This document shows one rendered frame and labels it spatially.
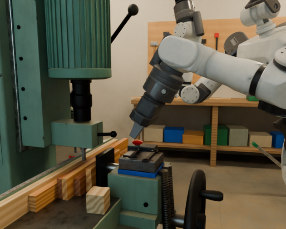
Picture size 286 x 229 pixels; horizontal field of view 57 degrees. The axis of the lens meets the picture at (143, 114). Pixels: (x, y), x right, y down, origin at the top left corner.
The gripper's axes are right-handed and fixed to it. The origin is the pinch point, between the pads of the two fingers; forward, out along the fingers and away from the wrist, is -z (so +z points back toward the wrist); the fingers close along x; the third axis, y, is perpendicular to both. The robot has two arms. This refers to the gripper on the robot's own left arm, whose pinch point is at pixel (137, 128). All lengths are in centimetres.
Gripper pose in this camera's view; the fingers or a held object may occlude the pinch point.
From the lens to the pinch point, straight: 74.0
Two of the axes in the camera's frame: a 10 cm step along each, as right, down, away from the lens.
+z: 4.7, -8.3, -3.0
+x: 3.2, -1.5, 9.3
